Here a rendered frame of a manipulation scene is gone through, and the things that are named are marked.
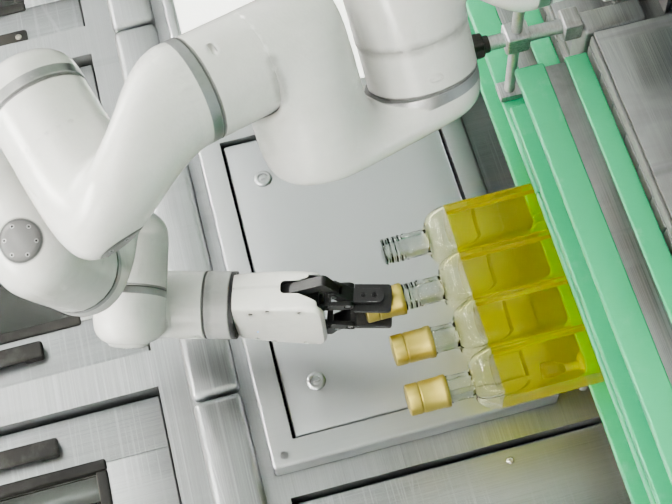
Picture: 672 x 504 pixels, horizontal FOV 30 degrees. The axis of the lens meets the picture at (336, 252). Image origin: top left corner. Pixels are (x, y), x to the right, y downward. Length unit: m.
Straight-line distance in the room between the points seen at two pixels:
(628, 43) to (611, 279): 0.27
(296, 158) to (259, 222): 0.58
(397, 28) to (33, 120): 0.29
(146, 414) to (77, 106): 0.63
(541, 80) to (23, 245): 0.59
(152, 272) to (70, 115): 0.36
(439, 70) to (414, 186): 0.57
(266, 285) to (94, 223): 0.43
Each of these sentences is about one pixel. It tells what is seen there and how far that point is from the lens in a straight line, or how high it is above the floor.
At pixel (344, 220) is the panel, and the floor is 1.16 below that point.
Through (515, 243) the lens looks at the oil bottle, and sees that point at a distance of 1.38.
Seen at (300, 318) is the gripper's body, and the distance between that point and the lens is 1.34.
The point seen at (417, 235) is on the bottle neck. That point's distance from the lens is 1.39.
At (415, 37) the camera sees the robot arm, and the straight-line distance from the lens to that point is 1.01.
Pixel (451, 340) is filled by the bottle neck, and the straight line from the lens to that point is 1.35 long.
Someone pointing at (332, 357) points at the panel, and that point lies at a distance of 1.49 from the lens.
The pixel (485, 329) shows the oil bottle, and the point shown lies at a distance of 1.33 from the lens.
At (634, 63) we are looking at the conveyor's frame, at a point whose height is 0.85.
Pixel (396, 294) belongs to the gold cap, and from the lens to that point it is 1.36.
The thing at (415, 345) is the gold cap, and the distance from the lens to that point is 1.34.
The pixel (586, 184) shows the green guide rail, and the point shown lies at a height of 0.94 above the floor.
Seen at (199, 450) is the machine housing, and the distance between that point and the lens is 1.49.
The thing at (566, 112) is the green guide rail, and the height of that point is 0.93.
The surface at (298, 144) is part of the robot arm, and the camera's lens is 0.98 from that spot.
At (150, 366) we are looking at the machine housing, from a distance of 1.54.
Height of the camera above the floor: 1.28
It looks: 3 degrees down
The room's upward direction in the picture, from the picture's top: 104 degrees counter-clockwise
